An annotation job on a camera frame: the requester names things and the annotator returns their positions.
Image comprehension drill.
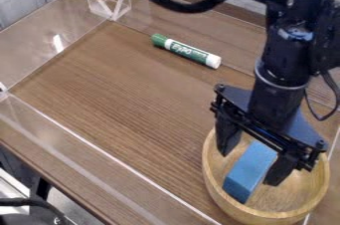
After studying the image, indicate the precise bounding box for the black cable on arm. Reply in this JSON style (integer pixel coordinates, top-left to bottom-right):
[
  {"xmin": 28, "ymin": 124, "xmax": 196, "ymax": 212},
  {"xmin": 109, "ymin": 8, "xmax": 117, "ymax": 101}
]
[{"xmin": 302, "ymin": 69, "xmax": 340, "ymax": 122}]

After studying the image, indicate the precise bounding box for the blue rectangular block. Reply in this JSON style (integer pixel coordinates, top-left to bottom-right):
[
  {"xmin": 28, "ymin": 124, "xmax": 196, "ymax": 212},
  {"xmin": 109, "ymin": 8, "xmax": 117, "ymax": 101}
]
[{"xmin": 221, "ymin": 141, "xmax": 277, "ymax": 204}]

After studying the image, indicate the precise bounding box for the brown wooden bowl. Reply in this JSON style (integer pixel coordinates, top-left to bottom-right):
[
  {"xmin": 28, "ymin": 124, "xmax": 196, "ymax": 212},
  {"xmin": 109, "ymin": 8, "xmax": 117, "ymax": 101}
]
[{"xmin": 201, "ymin": 129, "xmax": 330, "ymax": 225}]

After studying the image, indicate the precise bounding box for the green Expo marker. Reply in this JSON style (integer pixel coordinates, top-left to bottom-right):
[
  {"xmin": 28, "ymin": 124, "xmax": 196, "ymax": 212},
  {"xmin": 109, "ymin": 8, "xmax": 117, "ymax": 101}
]
[{"xmin": 152, "ymin": 34, "xmax": 221, "ymax": 70}]

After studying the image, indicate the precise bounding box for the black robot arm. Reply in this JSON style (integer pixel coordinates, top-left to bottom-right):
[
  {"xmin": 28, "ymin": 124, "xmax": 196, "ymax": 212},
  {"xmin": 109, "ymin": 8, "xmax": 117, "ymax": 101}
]
[{"xmin": 210, "ymin": 0, "xmax": 340, "ymax": 186}]

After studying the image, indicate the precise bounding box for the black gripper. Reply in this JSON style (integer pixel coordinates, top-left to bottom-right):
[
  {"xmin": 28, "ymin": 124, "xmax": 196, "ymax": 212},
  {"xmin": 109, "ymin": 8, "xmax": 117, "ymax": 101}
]
[{"xmin": 210, "ymin": 63, "xmax": 326, "ymax": 186}]

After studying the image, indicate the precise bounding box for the clear acrylic corner bracket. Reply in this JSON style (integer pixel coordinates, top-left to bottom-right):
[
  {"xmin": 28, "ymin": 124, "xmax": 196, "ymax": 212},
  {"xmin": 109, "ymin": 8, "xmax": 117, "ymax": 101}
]
[{"xmin": 86, "ymin": 0, "xmax": 132, "ymax": 22}]

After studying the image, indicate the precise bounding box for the black cable lower left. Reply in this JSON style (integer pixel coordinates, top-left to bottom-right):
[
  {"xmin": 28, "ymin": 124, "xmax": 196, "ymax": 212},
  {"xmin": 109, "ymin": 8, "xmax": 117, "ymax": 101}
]
[{"xmin": 0, "ymin": 197, "xmax": 68, "ymax": 225}]

